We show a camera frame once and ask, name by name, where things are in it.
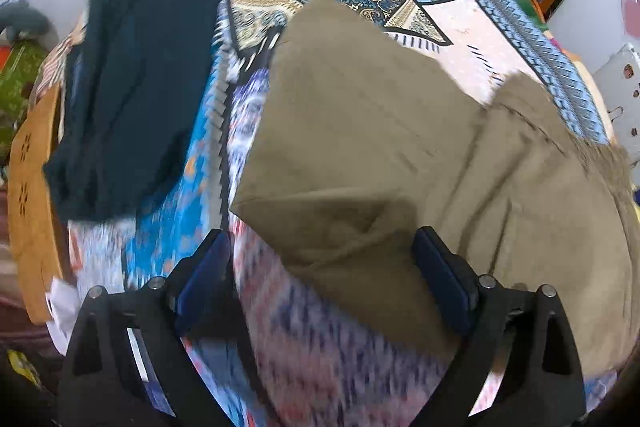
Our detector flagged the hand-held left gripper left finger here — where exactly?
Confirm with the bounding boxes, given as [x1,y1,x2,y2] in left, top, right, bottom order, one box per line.
[57,228,236,427]

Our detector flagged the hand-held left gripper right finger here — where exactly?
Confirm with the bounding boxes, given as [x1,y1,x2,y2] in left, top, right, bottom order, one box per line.
[410,225,587,427]

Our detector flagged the olive green pants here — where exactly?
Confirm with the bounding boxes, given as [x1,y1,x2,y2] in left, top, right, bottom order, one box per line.
[227,0,636,378]

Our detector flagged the black folded pants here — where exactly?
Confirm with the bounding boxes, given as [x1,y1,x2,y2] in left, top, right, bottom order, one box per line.
[42,0,221,222]

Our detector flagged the pile of papers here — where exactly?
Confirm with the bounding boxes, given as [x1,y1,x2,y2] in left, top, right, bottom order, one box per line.
[47,277,81,348]

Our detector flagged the blue patchwork bedspread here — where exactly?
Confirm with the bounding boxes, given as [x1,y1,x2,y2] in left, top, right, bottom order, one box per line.
[30,0,616,427]

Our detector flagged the wooden lap desk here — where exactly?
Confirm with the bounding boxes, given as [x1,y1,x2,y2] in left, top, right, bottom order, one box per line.
[7,82,68,325]

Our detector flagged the white plastic object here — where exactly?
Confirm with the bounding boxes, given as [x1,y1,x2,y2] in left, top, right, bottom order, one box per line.
[592,44,640,142]

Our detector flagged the green fabric basket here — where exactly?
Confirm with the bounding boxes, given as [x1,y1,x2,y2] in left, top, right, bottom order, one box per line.
[0,42,41,148]

